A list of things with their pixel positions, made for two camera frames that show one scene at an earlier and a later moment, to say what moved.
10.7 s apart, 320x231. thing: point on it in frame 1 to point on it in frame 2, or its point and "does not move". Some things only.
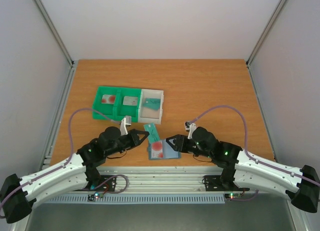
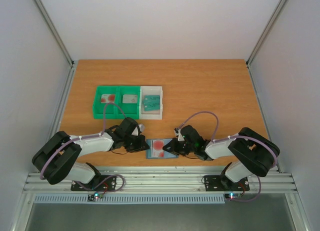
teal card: (153, 135) to (152, 104)
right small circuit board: (231, 196) does not move
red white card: (108, 99) does not move
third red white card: (157, 149) does not move
